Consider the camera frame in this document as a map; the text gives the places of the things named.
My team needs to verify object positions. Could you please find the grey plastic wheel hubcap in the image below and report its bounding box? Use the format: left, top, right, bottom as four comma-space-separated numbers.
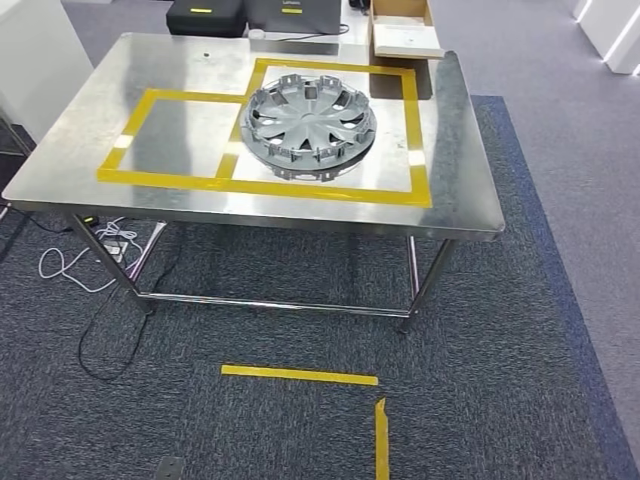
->
239, 74, 378, 183

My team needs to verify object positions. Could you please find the pale workbench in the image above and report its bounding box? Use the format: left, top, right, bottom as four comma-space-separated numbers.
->
2, 31, 506, 336

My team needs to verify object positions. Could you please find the white side table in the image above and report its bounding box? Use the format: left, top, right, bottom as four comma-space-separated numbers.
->
340, 5, 372, 49

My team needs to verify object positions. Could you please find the yellow floor tape strip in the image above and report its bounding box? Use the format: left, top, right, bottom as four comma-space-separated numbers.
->
374, 397, 390, 480

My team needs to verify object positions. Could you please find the black laptop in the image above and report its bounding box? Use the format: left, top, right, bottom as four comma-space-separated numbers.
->
244, 0, 343, 36

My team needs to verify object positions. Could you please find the cardboard box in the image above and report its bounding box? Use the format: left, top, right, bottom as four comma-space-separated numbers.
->
368, 0, 446, 61

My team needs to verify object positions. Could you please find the black zip case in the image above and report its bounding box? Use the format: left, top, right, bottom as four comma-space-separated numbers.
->
165, 0, 249, 38

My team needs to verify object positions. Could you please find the white cabinet panel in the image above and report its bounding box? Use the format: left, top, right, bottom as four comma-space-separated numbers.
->
0, 0, 95, 144

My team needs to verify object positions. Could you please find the white floor object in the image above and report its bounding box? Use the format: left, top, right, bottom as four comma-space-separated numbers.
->
570, 0, 640, 76

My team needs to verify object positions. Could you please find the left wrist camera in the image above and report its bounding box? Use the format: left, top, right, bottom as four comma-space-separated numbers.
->
154, 456, 186, 480

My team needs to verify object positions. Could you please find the black floor cable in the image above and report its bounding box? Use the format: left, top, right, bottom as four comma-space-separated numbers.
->
0, 211, 184, 384

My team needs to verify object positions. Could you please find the white floor cable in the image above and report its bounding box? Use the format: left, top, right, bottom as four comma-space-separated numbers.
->
38, 217, 147, 295

